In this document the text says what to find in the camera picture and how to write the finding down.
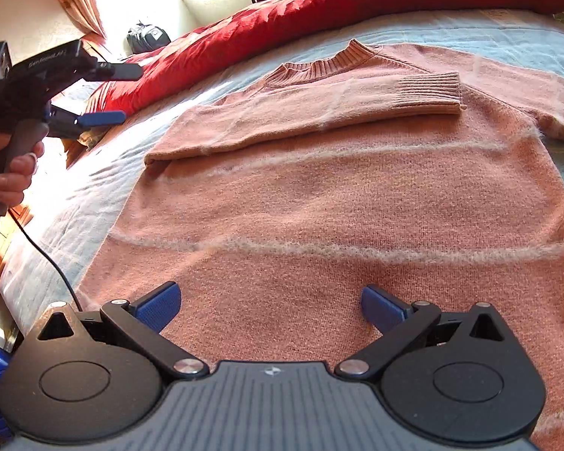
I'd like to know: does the orange knit sweater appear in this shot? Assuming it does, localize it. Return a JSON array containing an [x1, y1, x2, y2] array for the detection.
[[80, 41, 564, 450]]

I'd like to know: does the person's left hand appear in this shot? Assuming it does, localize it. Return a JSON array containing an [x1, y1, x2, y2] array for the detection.
[[0, 132, 44, 208]]

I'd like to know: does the beige pillow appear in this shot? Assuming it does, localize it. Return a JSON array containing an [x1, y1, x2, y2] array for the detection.
[[61, 125, 110, 168]]

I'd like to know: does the black backpack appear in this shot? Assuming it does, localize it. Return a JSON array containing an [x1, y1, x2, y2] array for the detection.
[[125, 23, 171, 54]]

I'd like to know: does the blue plaid bed sheet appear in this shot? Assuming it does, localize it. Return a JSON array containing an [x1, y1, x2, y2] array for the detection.
[[0, 10, 564, 332]]

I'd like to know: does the red duvet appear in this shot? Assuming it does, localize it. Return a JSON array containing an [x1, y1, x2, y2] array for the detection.
[[86, 0, 564, 116]]

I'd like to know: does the black cable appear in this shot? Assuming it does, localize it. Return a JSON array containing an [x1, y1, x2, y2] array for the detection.
[[6, 207, 83, 314]]

